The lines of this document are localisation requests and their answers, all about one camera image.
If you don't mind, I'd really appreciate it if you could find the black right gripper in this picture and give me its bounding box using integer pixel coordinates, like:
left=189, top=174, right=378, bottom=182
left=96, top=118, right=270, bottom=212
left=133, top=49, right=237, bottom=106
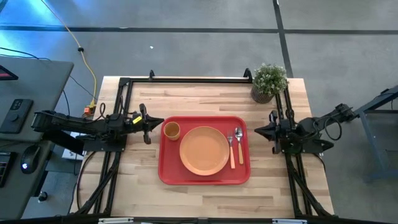
left=254, top=110, right=296, bottom=155

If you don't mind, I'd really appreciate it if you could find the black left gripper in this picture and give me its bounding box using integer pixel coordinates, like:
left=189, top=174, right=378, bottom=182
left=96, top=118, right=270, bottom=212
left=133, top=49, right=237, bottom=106
left=124, top=103, right=165, bottom=145

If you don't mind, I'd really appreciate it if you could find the orange plastic cup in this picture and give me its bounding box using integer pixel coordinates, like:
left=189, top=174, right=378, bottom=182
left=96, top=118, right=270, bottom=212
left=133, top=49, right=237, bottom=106
left=163, top=121, right=181, bottom=141

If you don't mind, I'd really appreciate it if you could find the spoon with yellow handle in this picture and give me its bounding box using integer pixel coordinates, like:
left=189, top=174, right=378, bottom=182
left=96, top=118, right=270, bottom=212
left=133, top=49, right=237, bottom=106
left=234, top=126, right=244, bottom=166

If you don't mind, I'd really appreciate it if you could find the fork with orange handle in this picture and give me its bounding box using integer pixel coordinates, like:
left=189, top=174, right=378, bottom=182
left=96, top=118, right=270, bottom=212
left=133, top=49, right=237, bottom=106
left=227, top=129, right=236, bottom=170

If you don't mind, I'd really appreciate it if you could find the orange plastic plate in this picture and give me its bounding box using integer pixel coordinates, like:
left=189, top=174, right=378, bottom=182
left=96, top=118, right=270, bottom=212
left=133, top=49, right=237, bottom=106
left=179, top=126, right=230, bottom=177

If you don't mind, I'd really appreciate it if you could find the red plastic tray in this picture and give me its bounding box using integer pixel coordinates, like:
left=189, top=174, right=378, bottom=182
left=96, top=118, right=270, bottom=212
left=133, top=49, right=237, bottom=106
left=157, top=116, right=251, bottom=186

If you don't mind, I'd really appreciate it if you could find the green plant in striped pot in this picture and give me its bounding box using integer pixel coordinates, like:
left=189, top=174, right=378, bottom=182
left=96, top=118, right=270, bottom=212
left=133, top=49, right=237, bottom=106
left=250, top=63, right=289, bottom=105

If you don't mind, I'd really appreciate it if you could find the blue-grey metal cart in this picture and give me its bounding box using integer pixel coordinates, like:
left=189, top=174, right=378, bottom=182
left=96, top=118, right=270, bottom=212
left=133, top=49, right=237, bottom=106
left=354, top=85, right=398, bottom=183

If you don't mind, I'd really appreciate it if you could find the grey desk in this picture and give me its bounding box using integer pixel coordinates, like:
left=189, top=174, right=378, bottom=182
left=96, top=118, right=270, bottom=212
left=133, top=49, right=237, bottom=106
left=0, top=55, right=75, bottom=220

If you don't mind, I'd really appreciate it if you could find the black computer mouse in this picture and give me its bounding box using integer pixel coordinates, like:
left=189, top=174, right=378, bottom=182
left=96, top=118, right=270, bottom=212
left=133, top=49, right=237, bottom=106
left=20, top=144, right=42, bottom=174

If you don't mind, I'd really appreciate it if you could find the black controller device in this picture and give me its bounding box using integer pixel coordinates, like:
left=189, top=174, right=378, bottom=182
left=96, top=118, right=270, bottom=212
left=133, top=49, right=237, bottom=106
left=0, top=98, right=34, bottom=134

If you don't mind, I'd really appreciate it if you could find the black device with red stripe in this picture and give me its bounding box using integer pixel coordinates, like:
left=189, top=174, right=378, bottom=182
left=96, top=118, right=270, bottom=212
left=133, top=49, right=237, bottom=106
left=0, top=64, right=19, bottom=82

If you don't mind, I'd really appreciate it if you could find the black keyboard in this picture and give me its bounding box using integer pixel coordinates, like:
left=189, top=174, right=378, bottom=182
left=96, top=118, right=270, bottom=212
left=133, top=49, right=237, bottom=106
left=0, top=151, right=17, bottom=189

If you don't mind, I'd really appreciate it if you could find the black aluminium table frame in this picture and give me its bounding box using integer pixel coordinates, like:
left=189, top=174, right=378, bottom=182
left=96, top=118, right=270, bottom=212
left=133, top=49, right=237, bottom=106
left=74, top=67, right=335, bottom=224

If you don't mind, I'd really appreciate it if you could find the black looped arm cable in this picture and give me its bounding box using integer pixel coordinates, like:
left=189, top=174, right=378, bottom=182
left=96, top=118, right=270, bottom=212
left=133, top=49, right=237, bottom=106
left=323, top=116, right=343, bottom=141

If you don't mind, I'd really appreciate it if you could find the thin black cable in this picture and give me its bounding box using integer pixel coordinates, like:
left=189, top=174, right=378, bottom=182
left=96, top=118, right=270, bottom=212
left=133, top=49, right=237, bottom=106
left=0, top=46, right=96, bottom=101

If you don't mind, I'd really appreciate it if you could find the silver metal bracket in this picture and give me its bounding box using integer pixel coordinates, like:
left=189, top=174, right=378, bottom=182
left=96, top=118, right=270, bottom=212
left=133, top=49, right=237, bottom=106
left=98, top=217, right=135, bottom=224
left=272, top=218, right=308, bottom=224

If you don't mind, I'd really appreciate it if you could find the yellow cable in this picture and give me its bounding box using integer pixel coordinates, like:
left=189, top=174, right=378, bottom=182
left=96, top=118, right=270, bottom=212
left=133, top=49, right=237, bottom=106
left=40, top=0, right=98, bottom=108

